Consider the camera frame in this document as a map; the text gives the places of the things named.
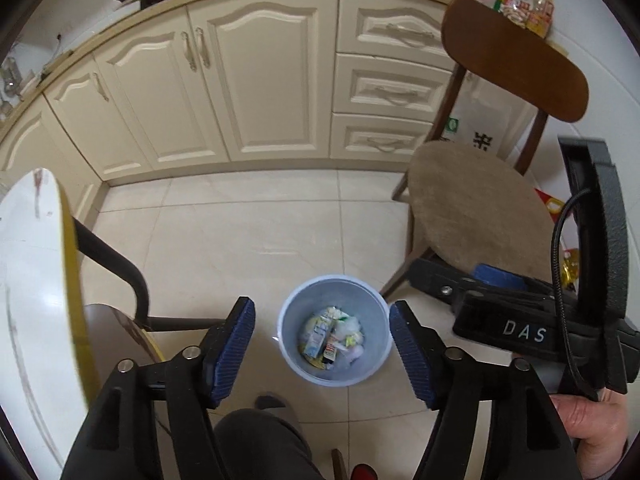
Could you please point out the pile of colourful snack packets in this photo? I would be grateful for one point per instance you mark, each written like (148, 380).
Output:
(525, 5)

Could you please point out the white plastic bag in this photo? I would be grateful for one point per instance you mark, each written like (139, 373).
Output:
(350, 335)

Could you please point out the grey slipper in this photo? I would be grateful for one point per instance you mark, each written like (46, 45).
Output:
(272, 402)

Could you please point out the red slipper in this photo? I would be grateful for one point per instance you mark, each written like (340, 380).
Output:
(362, 472)

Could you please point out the wooden chair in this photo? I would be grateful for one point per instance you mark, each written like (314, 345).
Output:
(475, 200)

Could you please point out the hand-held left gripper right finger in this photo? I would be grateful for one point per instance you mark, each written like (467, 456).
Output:
(412, 355)

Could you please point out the white printed bag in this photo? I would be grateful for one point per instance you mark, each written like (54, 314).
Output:
(480, 110)

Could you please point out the small tan carton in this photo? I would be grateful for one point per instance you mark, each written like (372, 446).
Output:
(330, 352)

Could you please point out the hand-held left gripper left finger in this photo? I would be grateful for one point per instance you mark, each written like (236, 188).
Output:
(230, 355)

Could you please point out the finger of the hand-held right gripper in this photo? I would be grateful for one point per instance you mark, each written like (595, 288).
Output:
(497, 276)
(435, 277)

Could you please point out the brown seat metal frame chair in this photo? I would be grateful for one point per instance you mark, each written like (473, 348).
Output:
(115, 340)

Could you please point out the yellow oil bottle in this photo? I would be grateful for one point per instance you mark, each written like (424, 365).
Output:
(570, 267)

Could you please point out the person's right hand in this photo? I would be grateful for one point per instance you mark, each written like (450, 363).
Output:
(595, 425)

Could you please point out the person's dark trouser leg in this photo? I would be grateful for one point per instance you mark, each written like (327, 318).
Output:
(265, 450)

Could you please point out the red yellow packet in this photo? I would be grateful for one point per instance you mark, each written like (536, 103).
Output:
(550, 205)

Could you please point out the light blue waste bin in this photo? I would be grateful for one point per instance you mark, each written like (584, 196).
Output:
(295, 322)

